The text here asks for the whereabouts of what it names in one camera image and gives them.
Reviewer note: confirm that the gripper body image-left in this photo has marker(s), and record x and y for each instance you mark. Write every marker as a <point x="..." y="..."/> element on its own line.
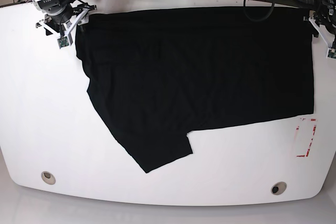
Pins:
<point x="58" y="16"/>

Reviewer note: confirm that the black t-shirt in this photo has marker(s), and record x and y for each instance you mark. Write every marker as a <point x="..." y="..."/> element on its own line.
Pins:
<point x="156" y="75"/>

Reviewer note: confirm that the red tape rectangle marking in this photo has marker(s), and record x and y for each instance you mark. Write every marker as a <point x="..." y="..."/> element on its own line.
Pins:
<point x="304" y="137"/>

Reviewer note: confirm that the left table cable grommet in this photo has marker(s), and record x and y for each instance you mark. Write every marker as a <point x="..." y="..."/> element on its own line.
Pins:
<point x="48" y="178"/>

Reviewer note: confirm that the table cable grommet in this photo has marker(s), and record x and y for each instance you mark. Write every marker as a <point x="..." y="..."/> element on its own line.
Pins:
<point x="278" y="188"/>
<point x="48" y="178"/>

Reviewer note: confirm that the right table cable grommet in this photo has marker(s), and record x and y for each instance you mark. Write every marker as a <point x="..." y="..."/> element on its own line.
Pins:
<point x="278" y="188"/>

